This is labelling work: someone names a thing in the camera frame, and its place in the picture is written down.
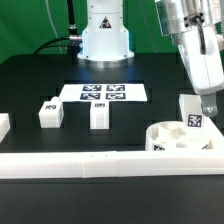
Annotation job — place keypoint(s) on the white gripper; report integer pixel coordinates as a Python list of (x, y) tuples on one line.
[(191, 23)]

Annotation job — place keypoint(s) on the white round stool seat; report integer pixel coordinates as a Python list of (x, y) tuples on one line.
[(173, 135)]

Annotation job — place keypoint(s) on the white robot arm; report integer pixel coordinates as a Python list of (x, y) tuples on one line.
[(105, 40)]

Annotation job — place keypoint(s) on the white marker sheet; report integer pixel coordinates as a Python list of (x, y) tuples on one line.
[(108, 92)]

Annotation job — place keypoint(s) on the white U-shaped fence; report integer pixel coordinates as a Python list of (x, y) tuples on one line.
[(115, 164)]

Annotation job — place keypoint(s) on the black upright cable connector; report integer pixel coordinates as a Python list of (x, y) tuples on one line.
[(71, 18)]

